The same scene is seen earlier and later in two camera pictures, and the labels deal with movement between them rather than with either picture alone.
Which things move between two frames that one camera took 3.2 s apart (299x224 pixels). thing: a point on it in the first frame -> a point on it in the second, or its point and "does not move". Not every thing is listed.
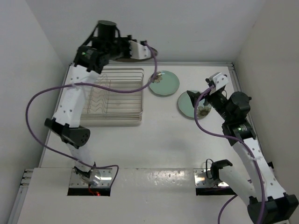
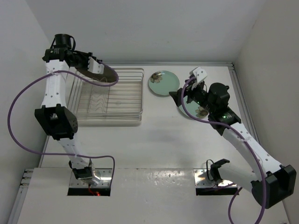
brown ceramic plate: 131,59 -> 108,75
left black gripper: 125,40 -> 86,56
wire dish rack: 103,107 does not move
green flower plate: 186,107 does not move
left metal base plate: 96,178 does not move
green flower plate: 165,83 does not move
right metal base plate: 201,179 does not move
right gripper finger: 193,96 -> 176,96
